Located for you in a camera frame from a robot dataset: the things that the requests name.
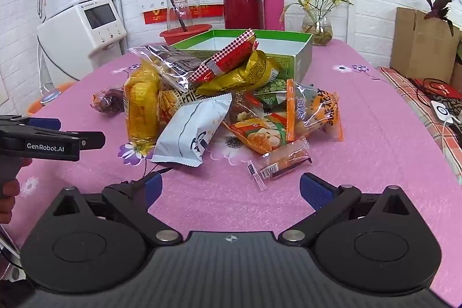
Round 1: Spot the white appliance with screen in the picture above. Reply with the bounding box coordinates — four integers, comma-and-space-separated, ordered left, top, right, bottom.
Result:
37, 0, 128, 85

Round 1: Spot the pink bottle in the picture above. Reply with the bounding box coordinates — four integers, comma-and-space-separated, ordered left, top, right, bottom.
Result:
263, 0, 285, 31

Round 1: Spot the clear brown-label snack packet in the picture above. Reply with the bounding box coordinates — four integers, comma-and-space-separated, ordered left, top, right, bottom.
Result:
128, 45, 207, 93

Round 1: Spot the dark stirring stick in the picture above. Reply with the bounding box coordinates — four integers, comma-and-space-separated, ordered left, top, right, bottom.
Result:
164, 0, 189, 33

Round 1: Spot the black gold patterned packet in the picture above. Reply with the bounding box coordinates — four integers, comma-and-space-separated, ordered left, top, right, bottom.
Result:
159, 87, 217, 124

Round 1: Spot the golden yellow snack packet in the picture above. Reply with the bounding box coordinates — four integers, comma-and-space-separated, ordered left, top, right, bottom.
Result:
197, 50, 282, 96

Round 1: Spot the small orange clear packet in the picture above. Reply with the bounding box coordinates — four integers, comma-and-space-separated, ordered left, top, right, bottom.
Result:
247, 138, 312, 190

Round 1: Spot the orange green snack packet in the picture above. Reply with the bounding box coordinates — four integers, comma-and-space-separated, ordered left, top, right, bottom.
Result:
222, 113, 289, 154

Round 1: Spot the green cardboard box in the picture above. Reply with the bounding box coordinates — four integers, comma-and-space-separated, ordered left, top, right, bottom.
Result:
171, 29, 313, 83

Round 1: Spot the pink floral tablecloth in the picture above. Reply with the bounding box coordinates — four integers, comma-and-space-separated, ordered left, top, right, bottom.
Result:
0, 37, 462, 298

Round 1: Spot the green pea snack packet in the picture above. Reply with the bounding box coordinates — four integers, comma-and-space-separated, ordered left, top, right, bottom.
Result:
253, 77, 289, 109

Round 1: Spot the plant in glass vase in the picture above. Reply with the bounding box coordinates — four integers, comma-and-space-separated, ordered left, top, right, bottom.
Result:
283, 0, 356, 46

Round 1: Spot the dark red dates packet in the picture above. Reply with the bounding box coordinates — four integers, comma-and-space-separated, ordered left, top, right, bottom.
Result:
90, 88, 125, 116

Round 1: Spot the brown cardboard box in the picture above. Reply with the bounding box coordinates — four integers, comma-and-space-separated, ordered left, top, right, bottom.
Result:
390, 7, 462, 83

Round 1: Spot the black cable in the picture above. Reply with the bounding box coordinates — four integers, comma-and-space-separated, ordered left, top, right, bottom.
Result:
411, 78, 449, 104

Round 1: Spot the clear red-topped snack packet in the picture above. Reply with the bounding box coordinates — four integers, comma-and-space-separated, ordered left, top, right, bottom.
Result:
231, 92, 268, 122

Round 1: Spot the orange clear snack packet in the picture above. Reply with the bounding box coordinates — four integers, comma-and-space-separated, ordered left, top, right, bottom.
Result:
286, 79, 343, 143

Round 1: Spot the person's left hand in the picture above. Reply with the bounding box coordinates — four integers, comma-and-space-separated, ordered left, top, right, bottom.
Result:
0, 157, 33, 225

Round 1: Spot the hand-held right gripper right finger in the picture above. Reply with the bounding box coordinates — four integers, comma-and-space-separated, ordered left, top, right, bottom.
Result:
278, 172, 413, 247

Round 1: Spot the white charger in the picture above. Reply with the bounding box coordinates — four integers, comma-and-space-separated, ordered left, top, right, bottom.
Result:
431, 100, 461, 125

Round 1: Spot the glass pitcher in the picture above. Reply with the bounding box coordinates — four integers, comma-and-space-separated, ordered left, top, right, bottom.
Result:
167, 0, 201, 31

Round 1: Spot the plaid cloth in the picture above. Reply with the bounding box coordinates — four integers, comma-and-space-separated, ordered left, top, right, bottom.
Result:
377, 66, 462, 186

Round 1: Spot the clear yellow cake packet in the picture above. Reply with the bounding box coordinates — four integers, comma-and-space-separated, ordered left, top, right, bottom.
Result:
123, 64, 163, 150

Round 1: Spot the orange basin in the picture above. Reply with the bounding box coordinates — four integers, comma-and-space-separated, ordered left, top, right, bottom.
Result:
28, 82, 74, 117

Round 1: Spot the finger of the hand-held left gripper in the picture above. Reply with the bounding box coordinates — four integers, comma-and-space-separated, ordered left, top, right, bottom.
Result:
59, 131, 106, 152
29, 118, 61, 131

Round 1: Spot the white grey snack packet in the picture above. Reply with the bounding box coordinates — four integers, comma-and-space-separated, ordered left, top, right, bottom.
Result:
151, 93, 232, 168

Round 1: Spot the red checkered snack packet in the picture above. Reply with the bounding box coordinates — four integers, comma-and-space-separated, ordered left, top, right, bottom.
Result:
189, 28, 258, 83

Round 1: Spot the purple leaf plant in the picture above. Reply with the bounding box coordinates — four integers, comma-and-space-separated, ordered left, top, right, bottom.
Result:
416, 0, 456, 37

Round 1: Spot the red bag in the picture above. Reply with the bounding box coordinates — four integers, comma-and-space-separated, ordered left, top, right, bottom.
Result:
411, 77, 462, 100

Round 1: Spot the red plastic basin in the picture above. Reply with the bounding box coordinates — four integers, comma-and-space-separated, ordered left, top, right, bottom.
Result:
160, 24, 213, 45

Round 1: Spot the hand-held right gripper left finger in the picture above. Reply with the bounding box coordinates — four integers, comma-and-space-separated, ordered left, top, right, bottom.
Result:
53, 171, 183, 247

